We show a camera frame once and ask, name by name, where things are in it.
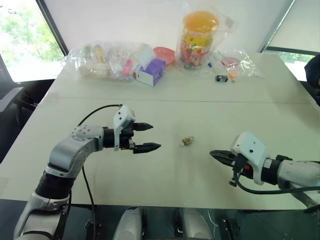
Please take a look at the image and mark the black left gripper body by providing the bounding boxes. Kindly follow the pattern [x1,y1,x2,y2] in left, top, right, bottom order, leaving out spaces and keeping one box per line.
[119,120,138,151]

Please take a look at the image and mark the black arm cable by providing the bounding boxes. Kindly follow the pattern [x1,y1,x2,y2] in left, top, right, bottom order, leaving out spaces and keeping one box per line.
[228,174,320,196]
[76,104,124,240]

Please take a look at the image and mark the dark chair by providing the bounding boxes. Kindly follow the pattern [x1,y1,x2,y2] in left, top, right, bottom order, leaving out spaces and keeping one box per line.
[0,79,55,164]

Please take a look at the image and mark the clear bag around candy jar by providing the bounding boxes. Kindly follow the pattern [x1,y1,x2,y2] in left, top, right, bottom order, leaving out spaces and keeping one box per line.
[174,0,237,76]

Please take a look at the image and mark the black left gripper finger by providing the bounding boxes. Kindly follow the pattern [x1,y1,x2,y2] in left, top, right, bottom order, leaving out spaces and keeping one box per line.
[131,121,154,133]
[132,142,162,155]

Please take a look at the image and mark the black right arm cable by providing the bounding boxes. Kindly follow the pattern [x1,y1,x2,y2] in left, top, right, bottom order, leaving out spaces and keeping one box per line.
[228,174,320,196]

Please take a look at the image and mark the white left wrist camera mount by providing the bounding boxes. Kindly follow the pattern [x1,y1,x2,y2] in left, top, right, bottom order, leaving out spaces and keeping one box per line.
[112,104,137,152]

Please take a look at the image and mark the candy jar with orange lid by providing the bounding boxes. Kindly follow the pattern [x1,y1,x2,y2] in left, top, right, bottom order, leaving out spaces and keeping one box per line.
[178,10,220,70]

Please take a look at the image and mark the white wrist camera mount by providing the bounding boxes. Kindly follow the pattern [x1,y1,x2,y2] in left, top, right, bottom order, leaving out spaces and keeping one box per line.
[229,131,272,186]
[112,104,137,152]

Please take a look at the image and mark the yellow bottle in bag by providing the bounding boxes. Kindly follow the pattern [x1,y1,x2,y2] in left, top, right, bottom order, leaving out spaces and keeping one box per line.
[93,43,105,63]

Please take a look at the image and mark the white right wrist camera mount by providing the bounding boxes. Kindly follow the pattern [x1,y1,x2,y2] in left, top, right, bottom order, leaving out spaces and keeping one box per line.
[229,131,272,186]

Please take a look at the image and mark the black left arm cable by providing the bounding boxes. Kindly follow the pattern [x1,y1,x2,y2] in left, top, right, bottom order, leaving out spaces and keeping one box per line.
[76,104,124,240]

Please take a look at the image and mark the large clear bag of items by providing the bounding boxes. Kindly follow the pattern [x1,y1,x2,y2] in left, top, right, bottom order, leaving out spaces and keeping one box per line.
[64,40,154,82]

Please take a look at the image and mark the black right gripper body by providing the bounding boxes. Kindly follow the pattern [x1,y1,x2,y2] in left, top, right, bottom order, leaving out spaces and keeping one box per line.
[230,153,255,181]

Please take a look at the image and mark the grey rounded robot shape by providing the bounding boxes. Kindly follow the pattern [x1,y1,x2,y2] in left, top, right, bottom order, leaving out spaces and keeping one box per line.
[177,207,214,240]
[113,206,148,240]

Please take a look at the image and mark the black metal bracket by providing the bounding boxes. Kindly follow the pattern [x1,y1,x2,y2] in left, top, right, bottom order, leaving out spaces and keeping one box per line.
[220,218,242,240]

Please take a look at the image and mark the pink item in bag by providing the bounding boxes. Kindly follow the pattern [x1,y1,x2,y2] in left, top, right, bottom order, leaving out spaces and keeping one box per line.
[122,59,133,76]

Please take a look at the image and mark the clear bag with pink item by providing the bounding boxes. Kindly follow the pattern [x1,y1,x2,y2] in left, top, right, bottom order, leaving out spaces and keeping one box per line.
[199,49,265,80]

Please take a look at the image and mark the person in dark clothes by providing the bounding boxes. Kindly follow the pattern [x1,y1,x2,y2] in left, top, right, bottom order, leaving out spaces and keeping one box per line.
[303,53,320,107]

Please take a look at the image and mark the purple and white carton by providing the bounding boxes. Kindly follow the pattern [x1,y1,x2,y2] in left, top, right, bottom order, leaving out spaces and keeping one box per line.
[131,57,167,88]

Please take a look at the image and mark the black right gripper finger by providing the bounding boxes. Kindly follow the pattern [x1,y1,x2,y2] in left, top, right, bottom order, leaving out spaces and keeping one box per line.
[215,156,235,167]
[209,149,237,160]

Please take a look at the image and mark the pink plastic bowl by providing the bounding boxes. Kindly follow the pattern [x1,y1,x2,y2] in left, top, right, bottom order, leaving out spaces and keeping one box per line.
[152,46,176,68]

